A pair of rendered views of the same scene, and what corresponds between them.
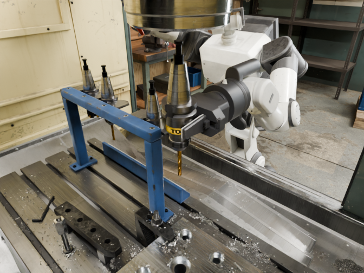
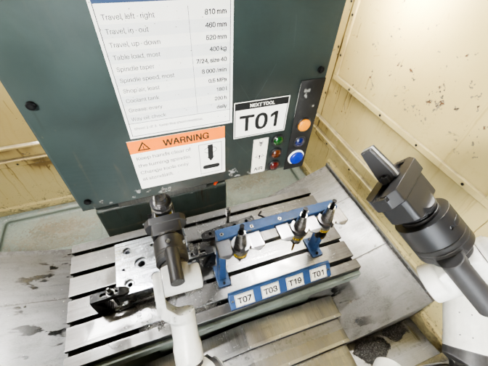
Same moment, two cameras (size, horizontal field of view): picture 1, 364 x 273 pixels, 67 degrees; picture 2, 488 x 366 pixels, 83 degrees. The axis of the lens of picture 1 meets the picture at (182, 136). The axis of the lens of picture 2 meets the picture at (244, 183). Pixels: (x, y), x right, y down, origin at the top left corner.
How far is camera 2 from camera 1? 1.07 m
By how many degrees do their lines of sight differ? 84
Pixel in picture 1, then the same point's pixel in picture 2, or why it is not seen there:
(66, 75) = not seen: hidden behind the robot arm
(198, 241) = not seen: hidden behind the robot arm
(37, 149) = (366, 226)
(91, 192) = (273, 245)
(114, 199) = (258, 256)
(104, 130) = (404, 293)
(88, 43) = not seen: outside the picture
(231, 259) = (149, 282)
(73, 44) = (477, 221)
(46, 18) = (473, 176)
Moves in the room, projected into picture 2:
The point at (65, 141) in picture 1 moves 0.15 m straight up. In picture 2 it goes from (380, 250) to (393, 234)
